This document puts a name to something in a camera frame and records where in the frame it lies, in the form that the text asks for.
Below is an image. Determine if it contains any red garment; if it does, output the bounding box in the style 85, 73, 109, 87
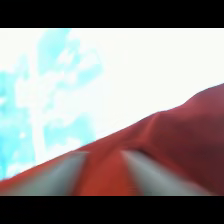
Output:
0, 83, 224, 197

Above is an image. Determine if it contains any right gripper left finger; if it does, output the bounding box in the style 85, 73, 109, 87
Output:
6, 150, 90, 197

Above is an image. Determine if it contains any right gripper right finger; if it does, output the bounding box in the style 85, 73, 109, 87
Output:
120, 149, 212, 197

